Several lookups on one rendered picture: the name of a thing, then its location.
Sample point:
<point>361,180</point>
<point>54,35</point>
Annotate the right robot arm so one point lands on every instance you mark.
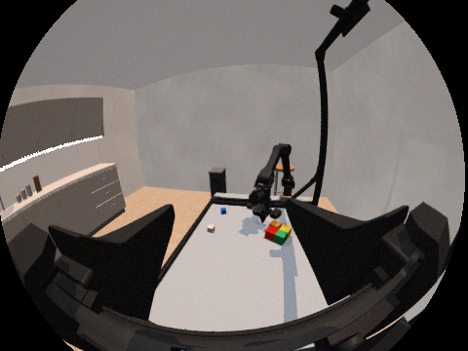
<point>267,178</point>

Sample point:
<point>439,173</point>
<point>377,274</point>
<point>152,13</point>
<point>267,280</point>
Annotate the red cube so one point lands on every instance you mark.
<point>269,233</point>

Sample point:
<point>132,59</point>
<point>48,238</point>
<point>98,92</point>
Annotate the yellow cube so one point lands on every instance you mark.
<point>287,229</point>

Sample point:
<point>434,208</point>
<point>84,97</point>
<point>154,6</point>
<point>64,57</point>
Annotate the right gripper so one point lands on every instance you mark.
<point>273,213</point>

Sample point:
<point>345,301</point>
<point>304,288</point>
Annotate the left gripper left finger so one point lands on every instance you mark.
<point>128,260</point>

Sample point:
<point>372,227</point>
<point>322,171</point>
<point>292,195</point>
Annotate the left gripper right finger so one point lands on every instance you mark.
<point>338,246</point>

